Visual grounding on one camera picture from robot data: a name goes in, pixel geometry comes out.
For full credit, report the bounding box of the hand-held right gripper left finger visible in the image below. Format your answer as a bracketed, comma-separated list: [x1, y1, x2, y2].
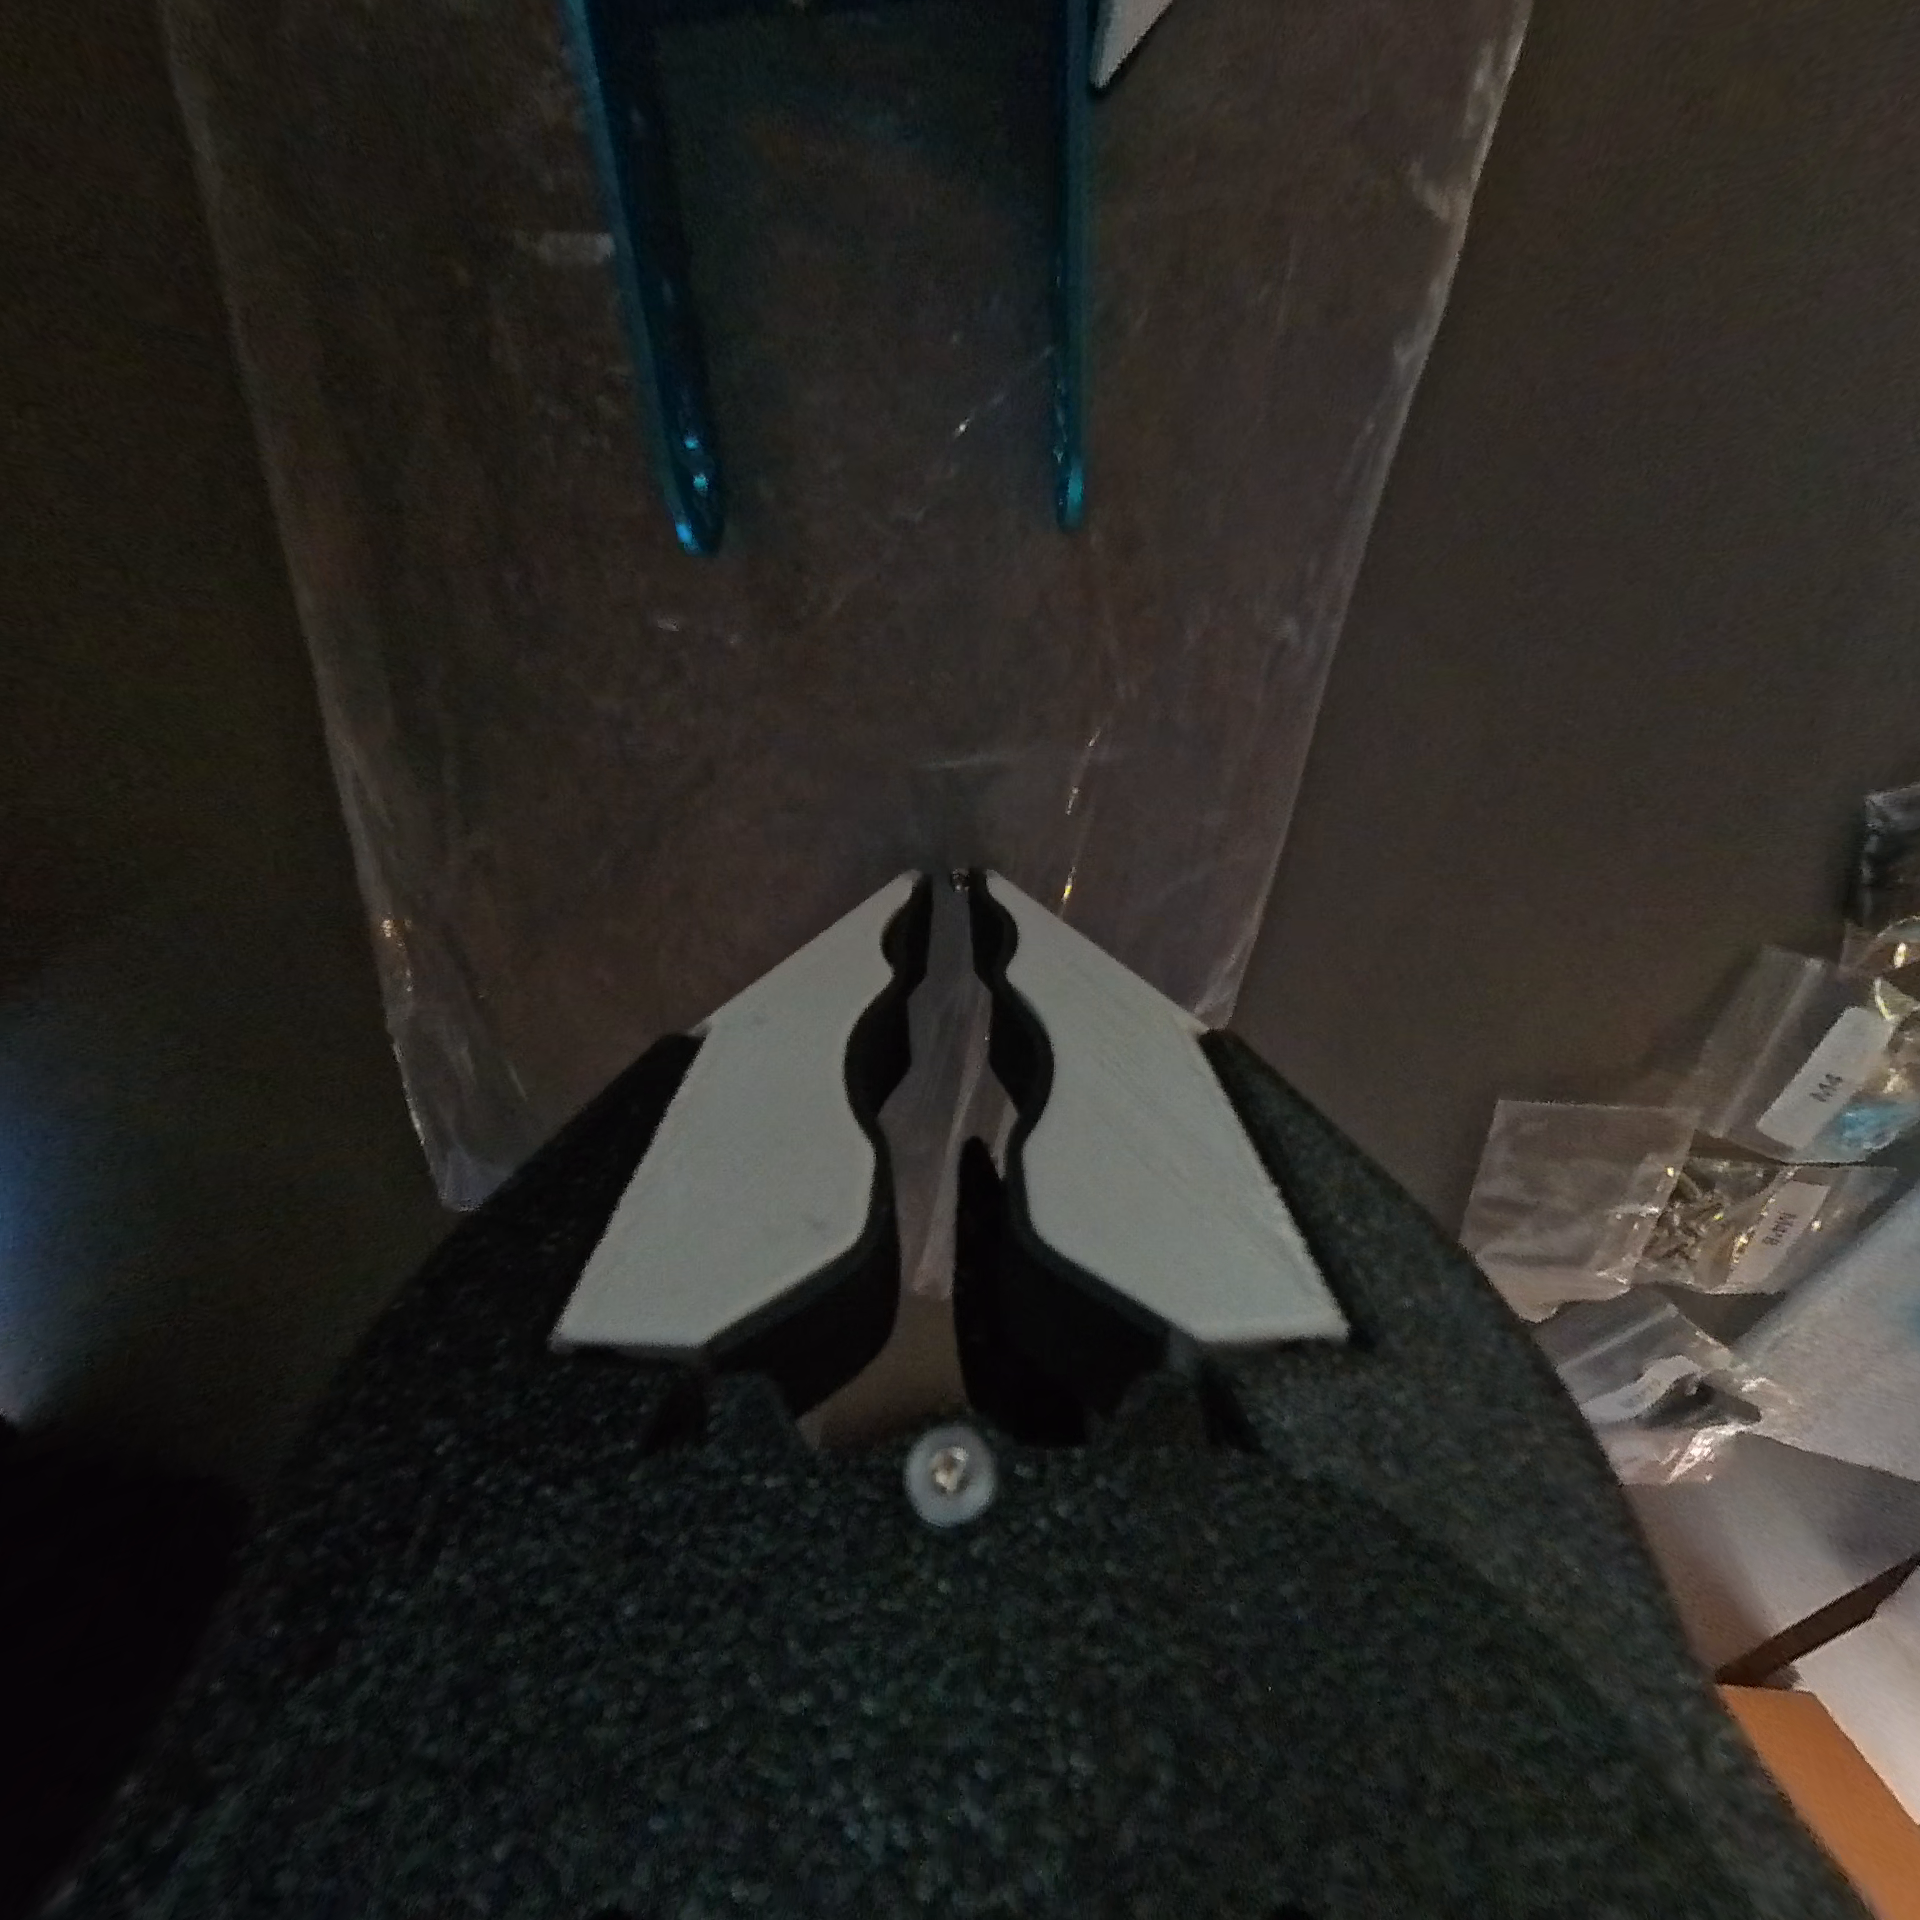
[546, 867, 939, 1364]

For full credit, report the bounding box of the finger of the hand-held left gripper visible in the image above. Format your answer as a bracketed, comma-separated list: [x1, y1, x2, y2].
[1088, 0, 1175, 92]

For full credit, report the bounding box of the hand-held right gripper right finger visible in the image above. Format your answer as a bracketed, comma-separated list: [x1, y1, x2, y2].
[968, 867, 1356, 1352]

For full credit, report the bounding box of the blue metal bracket assembly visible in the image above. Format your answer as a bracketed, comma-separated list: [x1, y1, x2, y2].
[569, 0, 1098, 559]

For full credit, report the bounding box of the large clear plastic bag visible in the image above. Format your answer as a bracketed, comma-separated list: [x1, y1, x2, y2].
[159, 0, 1532, 1208]

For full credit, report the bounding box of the pile of small screw bags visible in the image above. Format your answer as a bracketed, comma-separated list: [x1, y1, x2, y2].
[1463, 780, 1920, 1488]

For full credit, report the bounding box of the orange cardboard box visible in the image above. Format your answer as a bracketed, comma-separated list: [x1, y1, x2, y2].
[1711, 1559, 1920, 1920]

